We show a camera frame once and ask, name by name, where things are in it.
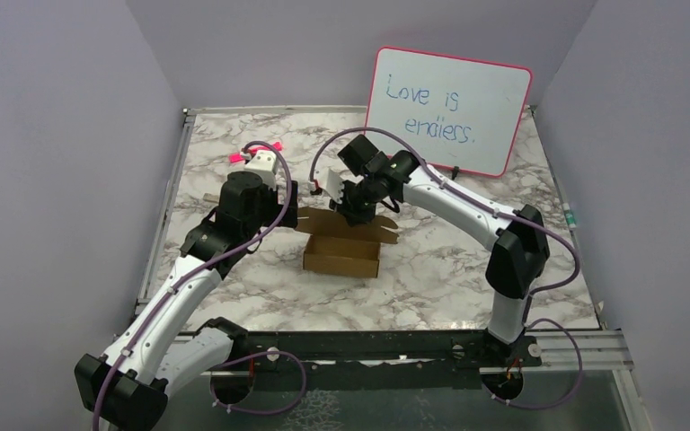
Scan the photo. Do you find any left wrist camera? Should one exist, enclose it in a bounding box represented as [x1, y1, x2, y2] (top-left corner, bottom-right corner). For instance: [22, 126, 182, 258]
[244, 150, 279, 190]

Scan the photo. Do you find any pink framed whiteboard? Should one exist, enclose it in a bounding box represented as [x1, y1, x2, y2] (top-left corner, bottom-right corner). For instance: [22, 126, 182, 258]
[365, 47, 533, 178]

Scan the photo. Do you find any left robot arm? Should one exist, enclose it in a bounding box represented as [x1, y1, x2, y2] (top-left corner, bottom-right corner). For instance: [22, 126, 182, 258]
[74, 171, 298, 430]

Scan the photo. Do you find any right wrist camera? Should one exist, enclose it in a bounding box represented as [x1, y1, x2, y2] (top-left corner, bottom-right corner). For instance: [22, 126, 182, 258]
[312, 168, 344, 204]

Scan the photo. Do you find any pink marker pen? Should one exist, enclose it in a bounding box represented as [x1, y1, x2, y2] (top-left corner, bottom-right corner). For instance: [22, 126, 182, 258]
[228, 145, 270, 164]

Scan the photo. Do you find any brown cardboard box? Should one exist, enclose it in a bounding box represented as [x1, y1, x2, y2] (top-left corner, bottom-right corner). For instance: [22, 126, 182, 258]
[296, 207, 399, 278]

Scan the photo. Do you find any purple cable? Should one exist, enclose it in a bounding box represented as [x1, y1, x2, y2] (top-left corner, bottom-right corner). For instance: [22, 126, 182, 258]
[90, 140, 309, 431]
[309, 127, 584, 411]

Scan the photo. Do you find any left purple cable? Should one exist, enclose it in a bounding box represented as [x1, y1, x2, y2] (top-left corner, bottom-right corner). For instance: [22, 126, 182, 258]
[90, 140, 309, 431]

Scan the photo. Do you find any small tan cardboard scrap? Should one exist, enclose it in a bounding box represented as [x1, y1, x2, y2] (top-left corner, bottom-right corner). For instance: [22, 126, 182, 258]
[203, 193, 219, 204]

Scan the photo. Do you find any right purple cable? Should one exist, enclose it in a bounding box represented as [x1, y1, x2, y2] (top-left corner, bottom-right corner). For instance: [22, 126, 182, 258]
[309, 127, 584, 411]

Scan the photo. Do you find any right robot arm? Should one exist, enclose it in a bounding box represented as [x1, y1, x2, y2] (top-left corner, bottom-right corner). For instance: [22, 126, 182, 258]
[309, 135, 550, 365]

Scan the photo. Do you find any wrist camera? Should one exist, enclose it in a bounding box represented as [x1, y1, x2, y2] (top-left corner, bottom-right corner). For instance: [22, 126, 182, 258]
[244, 150, 279, 190]
[312, 168, 344, 204]

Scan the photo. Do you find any green white small bottle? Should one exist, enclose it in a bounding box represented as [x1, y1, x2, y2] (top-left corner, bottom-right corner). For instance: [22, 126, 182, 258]
[562, 203, 577, 230]

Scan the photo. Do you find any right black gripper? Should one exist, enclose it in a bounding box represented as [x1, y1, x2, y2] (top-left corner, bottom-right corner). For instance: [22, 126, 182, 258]
[328, 176, 379, 227]

